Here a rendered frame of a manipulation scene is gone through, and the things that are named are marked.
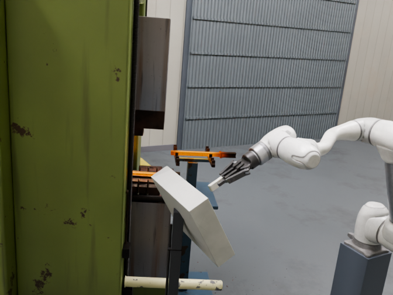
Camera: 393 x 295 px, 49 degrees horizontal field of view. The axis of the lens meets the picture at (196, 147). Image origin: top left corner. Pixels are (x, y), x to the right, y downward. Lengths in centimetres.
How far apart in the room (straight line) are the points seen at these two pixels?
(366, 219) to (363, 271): 29
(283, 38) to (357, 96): 212
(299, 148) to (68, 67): 93
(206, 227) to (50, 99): 75
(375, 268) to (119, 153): 162
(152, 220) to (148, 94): 62
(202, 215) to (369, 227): 130
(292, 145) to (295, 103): 538
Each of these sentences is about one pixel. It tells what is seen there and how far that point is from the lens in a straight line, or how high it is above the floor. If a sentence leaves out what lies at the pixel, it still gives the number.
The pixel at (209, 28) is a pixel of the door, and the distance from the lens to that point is 597.
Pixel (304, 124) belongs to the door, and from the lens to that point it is 736.
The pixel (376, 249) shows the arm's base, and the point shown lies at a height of 63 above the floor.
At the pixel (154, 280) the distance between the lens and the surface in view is 201.
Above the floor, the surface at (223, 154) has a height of 99.
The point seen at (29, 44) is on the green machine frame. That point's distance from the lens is 169.
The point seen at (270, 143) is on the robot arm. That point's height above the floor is 130.
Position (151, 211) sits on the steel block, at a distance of 209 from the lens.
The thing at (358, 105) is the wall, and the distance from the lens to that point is 826.
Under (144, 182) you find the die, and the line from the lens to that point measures 212.
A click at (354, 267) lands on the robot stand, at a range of 266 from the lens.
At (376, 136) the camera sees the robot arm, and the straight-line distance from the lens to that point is 214.
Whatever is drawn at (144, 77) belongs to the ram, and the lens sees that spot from 189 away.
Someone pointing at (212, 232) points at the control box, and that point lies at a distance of 151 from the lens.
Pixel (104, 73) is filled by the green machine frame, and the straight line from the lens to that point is 164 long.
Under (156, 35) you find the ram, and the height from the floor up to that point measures 169.
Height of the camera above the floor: 176
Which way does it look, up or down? 16 degrees down
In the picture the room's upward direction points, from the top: 5 degrees clockwise
